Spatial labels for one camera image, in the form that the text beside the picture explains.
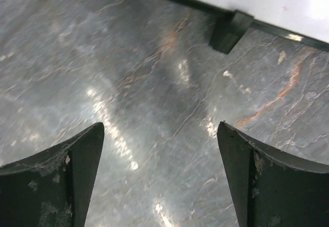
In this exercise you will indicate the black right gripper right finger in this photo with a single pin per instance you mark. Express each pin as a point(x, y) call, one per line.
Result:
point(270, 187)

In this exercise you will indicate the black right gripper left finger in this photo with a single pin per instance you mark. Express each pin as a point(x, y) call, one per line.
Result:
point(53, 187)

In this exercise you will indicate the white whiteboard black frame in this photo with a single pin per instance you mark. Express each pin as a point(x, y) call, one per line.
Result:
point(303, 21)

